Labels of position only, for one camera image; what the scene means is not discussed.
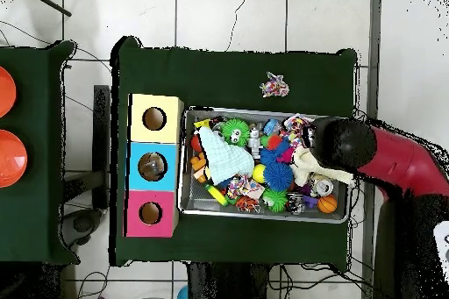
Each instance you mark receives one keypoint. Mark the mint green waffle cloth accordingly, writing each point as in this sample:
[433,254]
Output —
[224,155]

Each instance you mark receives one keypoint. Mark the orange striped tiger toy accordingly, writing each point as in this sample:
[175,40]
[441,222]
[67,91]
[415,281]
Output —
[247,204]

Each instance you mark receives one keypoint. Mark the cream waffle cloth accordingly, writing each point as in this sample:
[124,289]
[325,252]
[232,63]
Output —
[305,166]

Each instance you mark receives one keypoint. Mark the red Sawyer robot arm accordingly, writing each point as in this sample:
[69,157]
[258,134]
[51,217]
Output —
[400,162]

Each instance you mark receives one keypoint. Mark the wooden box with three holes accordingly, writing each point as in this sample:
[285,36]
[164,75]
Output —
[137,173]

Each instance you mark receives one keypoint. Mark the green fuzzy toy with eyes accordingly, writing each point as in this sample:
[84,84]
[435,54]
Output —
[236,130]

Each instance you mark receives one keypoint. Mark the red ball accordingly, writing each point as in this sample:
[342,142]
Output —
[196,143]

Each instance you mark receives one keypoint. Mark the grey robot toy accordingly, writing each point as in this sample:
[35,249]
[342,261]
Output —
[254,141]

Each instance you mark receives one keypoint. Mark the orange plastic building block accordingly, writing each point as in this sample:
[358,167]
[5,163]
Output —
[200,167]

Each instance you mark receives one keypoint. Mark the yellow cheese wedge toy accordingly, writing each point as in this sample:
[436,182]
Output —
[201,125]

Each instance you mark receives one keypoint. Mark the yellow ball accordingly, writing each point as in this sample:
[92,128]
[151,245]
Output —
[259,173]

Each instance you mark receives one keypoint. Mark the blue spiky ball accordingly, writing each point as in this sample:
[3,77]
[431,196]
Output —
[279,175]

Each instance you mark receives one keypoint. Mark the crushed silver can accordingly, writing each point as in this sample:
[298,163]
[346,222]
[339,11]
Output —
[323,187]

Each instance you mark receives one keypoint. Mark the small orange basketball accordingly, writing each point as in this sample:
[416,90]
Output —
[327,203]

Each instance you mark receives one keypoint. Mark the side table with green cloth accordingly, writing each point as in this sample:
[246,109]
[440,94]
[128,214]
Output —
[35,201]

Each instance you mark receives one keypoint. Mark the orange bowl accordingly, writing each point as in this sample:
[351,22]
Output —
[5,92]
[10,159]

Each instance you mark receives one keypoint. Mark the black rod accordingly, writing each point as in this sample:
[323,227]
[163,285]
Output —
[45,1]

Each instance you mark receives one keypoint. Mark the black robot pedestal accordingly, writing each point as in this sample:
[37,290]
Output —
[224,285]

